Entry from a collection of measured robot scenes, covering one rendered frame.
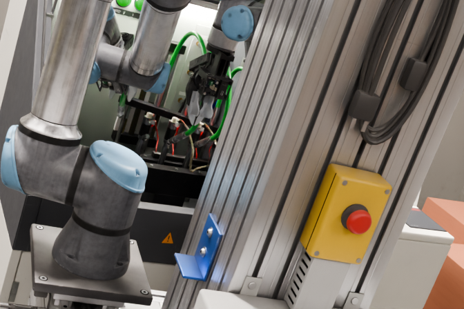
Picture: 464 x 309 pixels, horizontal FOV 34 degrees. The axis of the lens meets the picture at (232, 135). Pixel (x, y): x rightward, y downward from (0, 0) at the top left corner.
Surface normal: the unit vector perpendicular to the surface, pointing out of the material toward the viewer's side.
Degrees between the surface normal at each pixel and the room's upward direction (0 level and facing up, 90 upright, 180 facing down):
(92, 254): 72
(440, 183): 90
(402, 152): 90
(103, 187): 84
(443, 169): 90
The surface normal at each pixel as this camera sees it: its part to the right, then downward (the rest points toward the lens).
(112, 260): 0.61, 0.13
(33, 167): 0.03, 0.17
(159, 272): 0.36, 0.40
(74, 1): -0.30, 0.10
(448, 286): -0.87, -0.15
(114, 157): 0.44, -0.86
